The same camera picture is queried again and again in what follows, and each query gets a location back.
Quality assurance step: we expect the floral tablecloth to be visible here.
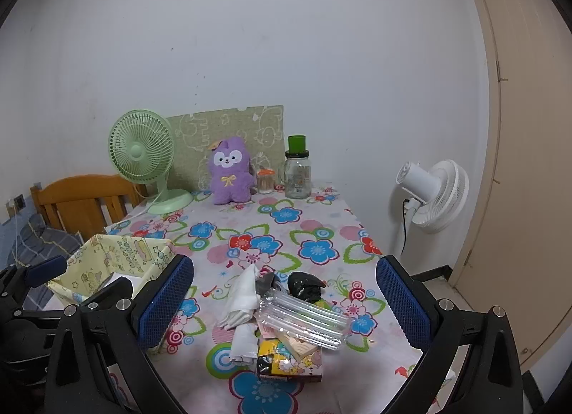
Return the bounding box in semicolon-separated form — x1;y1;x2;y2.
58;186;453;414

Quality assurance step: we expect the black fan cable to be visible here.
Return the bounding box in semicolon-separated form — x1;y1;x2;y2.
401;198;413;256

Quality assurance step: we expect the blue plaid bedding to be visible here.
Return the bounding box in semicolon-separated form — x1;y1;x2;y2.
0;213;85;307

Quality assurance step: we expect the purple plush toy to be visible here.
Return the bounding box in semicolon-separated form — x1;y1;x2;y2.
208;137;255;206

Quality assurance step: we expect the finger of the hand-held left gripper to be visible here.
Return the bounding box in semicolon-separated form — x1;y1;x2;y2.
0;255;68;307
79;280;135;311

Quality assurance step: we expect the glass jar with black lid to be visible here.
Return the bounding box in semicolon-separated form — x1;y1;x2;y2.
281;150;312;200

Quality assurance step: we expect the yellow cartoon tissue packet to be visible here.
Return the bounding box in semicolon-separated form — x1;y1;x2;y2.
257;337;325;383

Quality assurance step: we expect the yellow cartoon print storage box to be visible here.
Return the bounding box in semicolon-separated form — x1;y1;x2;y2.
47;235;177;313

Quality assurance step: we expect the small white cloth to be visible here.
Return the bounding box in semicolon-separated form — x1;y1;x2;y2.
230;324;261;364

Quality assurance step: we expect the black plastic bag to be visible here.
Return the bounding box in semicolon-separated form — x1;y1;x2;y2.
287;271;327;304

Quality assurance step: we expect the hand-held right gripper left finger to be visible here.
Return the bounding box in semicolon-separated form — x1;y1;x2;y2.
44;254;195;414

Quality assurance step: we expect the clear plastic package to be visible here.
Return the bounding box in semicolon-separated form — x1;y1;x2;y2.
255;289;352;352

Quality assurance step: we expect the green desk fan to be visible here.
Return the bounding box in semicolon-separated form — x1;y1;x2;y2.
108;109;194;216

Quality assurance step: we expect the grey sock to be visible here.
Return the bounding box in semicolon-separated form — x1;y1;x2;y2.
256;272;276;297

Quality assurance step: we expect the beige door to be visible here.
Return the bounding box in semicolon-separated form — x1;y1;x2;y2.
447;0;572;374

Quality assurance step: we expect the green cartoon pattern board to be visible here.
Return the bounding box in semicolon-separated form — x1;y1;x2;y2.
166;105;285;192

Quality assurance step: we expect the white standing fan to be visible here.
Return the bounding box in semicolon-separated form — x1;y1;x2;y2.
389;160;470;258

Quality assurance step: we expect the pink flat item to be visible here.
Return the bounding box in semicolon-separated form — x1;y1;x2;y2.
272;327;321;359

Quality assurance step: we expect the toothpick jar with orange lid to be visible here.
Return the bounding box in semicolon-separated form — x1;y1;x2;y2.
256;167;274;195

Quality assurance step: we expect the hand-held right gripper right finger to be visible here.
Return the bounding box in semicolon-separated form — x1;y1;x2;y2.
375;255;524;414

